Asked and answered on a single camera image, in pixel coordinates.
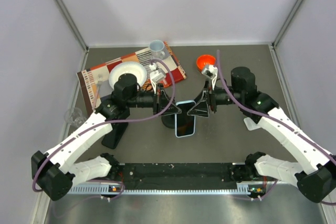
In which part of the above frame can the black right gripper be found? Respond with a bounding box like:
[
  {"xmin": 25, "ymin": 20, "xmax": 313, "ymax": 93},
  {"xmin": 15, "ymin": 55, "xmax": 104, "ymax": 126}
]
[{"xmin": 188, "ymin": 79, "xmax": 243, "ymax": 118}]

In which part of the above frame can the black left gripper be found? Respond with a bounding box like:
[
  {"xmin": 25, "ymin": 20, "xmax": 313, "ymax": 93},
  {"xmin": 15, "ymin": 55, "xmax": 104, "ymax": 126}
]
[{"xmin": 126, "ymin": 83, "xmax": 182, "ymax": 116}]

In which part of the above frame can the black round-base phone stand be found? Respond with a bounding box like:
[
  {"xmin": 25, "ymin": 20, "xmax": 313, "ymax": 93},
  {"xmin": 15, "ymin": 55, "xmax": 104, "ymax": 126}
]
[{"xmin": 161, "ymin": 114, "xmax": 175, "ymax": 129}]

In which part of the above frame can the light blue smartphone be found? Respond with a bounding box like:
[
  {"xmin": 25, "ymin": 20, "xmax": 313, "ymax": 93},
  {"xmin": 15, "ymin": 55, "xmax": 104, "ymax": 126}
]
[{"xmin": 174, "ymin": 100, "xmax": 196, "ymax": 138}]

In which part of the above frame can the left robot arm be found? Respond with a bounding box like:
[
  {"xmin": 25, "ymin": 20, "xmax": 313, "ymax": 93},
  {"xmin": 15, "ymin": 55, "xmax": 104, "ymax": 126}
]
[{"xmin": 31, "ymin": 73, "xmax": 181, "ymax": 201}]

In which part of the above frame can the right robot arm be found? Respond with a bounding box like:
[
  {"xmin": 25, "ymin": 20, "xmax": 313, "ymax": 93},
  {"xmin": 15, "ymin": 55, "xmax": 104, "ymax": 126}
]
[{"xmin": 188, "ymin": 65, "xmax": 335, "ymax": 203}]

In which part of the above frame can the white plastic phone stand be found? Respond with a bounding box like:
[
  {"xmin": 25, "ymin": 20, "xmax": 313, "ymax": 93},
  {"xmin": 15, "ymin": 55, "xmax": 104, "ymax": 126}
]
[{"xmin": 244, "ymin": 118, "xmax": 260, "ymax": 131}]

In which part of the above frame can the orange plastic bowl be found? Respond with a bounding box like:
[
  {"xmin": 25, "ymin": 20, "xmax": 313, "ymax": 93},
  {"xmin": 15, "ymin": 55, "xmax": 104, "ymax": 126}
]
[{"xmin": 196, "ymin": 55, "xmax": 216, "ymax": 71}]

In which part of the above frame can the white plate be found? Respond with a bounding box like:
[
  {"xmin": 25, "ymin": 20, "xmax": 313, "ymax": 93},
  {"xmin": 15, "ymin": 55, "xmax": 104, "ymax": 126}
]
[{"xmin": 108, "ymin": 61, "xmax": 148, "ymax": 89}]

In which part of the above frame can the light blue mug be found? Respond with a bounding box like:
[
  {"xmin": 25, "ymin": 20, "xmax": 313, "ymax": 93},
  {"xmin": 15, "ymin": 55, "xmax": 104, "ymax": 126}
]
[{"xmin": 149, "ymin": 40, "xmax": 166, "ymax": 60}]

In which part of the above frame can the black smartphone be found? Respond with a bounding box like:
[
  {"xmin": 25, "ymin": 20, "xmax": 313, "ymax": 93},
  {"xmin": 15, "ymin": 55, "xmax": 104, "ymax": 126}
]
[{"xmin": 101, "ymin": 122, "xmax": 129, "ymax": 150}]

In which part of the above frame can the patterned orange placemat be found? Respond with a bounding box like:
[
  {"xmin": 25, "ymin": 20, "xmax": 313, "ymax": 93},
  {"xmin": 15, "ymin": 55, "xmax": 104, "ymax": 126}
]
[{"xmin": 76, "ymin": 41, "xmax": 187, "ymax": 118}]

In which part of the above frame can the clear drinking glass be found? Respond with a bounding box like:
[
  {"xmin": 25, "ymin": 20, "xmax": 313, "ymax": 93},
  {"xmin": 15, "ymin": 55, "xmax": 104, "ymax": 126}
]
[{"xmin": 64, "ymin": 107, "xmax": 87, "ymax": 128}]

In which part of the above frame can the knife with pink handle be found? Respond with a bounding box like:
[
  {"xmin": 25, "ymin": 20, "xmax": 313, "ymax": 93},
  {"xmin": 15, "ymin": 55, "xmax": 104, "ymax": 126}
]
[{"xmin": 152, "ymin": 59, "xmax": 167, "ymax": 86}]

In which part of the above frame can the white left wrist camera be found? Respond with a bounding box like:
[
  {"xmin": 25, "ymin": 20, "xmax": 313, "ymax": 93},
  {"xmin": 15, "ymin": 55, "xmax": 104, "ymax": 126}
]
[{"xmin": 149, "ymin": 63, "xmax": 166, "ymax": 85}]

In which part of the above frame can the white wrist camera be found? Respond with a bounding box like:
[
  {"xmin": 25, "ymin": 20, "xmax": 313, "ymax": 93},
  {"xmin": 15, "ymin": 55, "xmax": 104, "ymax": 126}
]
[
  {"xmin": 149, "ymin": 63, "xmax": 166, "ymax": 85},
  {"xmin": 201, "ymin": 64, "xmax": 218, "ymax": 90}
]

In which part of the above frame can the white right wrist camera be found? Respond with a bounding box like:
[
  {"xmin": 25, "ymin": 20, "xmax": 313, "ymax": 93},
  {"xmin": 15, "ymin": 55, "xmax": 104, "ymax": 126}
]
[{"xmin": 201, "ymin": 64, "xmax": 218, "ymax": 90}]

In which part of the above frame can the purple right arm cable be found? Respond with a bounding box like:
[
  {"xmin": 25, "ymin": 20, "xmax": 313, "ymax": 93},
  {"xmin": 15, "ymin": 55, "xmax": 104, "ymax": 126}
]
[{"xmin": 215, "ymin": 49, "xmax": 336, "ymax": 206}]

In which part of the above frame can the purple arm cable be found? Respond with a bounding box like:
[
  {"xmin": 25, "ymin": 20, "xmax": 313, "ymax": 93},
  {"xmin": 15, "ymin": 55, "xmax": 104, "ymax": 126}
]
[
  {"xmin": 31, "ymin": 59, "xmax": 176, "ymax": 193},
  {"xmin": 215, "ymin": 49, "xmax": 336, "ymax": 206}
]

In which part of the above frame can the fork with pink handle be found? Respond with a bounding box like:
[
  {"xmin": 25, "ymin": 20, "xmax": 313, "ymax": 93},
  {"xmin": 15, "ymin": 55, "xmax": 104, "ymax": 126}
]
[{"xmin": 92, "ymin": 75, "xmax": 102, "ymax": 111}]

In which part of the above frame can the grey slotted cable duct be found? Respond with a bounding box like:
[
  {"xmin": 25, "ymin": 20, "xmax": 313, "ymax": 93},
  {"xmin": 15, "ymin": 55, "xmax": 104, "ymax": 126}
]
[{"xmin": 68, "ymin": 183, "xmax": 265, "ymax": 195}]

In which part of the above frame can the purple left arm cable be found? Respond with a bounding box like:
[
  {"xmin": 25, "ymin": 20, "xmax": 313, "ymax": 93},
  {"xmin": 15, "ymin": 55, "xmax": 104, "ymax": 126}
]
[{"xmin": 31, "ymin": 59, "xmax": 176, "ymax": 193}]

